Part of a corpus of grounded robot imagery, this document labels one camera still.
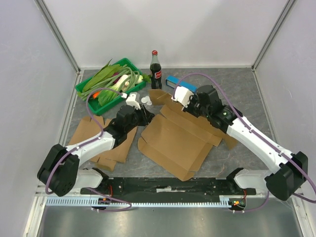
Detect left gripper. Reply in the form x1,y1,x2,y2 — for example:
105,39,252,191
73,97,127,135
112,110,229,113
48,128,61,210
125,104,155,132

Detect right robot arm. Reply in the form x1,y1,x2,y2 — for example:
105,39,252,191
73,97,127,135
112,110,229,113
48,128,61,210
174,85,308,201

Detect white round pads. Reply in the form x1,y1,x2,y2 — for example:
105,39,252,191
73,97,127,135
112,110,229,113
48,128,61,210
141,96,152,106

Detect bok choy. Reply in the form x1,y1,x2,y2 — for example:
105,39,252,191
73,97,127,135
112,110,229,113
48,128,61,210
98,76,127,107

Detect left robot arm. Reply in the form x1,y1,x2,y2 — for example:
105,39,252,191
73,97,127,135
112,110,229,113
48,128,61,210
37,105,155,197

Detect long green beans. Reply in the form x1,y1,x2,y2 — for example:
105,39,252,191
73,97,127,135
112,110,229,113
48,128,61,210
77,65,142,101

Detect blue rectangular box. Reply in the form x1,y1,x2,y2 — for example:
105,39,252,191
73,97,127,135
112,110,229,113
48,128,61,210
165,76,197,93

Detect large cardboard box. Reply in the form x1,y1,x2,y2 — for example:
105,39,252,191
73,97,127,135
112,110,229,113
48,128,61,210
138,89,237,181

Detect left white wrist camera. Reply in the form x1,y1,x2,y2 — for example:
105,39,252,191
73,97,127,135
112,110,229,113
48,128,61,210
121,92,141,110

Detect large green leaf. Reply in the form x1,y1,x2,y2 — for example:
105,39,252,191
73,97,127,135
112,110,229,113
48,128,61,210
82,60,121,92

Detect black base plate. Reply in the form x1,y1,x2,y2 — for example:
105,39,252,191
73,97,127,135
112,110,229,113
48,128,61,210
95,177,256,197

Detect cola glass bottle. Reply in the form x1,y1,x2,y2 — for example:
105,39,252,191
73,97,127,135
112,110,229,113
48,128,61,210
150,50,162,89

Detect blue slotted cable duct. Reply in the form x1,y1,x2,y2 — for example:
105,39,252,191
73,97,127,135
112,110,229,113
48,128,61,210
45,196,231,208

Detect orange carrot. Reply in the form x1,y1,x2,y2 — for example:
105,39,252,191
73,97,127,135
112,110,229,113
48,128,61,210
92,91,100,99

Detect small flat cardboard box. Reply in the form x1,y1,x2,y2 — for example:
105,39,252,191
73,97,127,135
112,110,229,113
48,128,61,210
67,116,137,171

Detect aluminium frame rail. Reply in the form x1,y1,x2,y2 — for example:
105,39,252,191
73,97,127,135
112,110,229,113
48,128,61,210
34,0,81,73

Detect green plastic tray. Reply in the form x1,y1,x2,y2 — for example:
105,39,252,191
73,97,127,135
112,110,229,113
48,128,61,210
76,58,151,116

